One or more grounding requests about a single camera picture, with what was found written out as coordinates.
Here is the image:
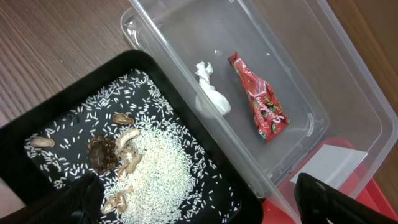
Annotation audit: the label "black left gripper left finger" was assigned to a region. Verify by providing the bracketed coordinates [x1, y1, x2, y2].
[1, 173, 104, 224]

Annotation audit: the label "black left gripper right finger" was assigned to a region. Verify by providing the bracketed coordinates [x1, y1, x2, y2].
[294, 173, 397, 224]

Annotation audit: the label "rice and food scraps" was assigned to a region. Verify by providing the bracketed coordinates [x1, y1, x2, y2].
[24, 69, 241, 223]

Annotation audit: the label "red candy wrapper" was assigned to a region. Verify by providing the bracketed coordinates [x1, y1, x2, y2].
[228, 52, 290, 142]

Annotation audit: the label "white tissue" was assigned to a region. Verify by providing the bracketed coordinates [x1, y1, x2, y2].
[195, 61, 231, 116]

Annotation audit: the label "red serving tray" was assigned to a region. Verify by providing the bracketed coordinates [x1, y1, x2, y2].
[278, 137, 397, 220]

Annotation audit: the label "black tray bin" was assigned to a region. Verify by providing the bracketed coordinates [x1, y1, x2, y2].
[1, 50, 263, 223]

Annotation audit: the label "clear plastic bin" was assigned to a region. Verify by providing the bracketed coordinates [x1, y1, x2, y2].
[121, 0, 397, 223]

